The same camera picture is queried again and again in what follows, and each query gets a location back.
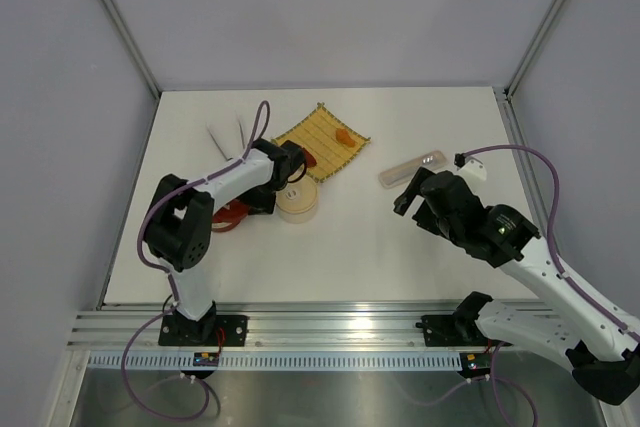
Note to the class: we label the red round lid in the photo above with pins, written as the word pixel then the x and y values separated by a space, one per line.
pixel 233 212

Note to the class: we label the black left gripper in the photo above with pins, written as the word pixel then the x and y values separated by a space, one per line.
pixel 260 205

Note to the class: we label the beige steel lunch container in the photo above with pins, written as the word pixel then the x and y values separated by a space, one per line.
pixel 296 213

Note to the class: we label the orange fried chicken piece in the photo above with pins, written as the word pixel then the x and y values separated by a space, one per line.
pixel 344 138

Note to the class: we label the woven bamboo tray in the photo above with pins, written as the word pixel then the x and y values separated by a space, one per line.
pixel 316 134

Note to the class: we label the aluminium frame post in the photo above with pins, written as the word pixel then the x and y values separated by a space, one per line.
pixel 123 32
pixel 535 46

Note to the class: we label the aluminium mounting rail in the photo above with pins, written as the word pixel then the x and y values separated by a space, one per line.
pixel 288 326

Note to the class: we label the left aluminium frame post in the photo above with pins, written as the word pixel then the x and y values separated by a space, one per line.
pixel 123 32

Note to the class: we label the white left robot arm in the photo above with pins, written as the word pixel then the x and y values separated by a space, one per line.
pixel 176 232

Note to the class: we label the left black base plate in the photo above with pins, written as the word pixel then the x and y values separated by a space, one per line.
pixel 228 330

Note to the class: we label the dark red meat slice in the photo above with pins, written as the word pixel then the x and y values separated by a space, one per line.
pixel 310 159

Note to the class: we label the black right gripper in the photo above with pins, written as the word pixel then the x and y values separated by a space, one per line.
pixel 405 199

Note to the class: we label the white slotted cable duct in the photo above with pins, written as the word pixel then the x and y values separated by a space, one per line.
pixel 279 361

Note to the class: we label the cream round lid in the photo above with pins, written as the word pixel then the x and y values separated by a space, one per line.
pixel 303 192

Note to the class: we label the red-based steel lunch container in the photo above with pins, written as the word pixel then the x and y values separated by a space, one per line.
pixel 222 227

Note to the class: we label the metal serving tongs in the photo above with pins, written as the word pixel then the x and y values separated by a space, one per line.
pixel 229 139

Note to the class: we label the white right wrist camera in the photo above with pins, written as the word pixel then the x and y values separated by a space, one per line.
pixel 470 168

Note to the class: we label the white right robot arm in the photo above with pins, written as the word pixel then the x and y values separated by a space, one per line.
pixel 596 342

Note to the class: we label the right aluminium frame post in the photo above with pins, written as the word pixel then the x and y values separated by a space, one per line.
pixel 535 46

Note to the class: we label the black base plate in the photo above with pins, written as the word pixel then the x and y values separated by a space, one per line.
pixel 439 330
pixel 228 330

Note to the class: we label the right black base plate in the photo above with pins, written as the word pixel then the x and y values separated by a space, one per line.
pixel 439 330

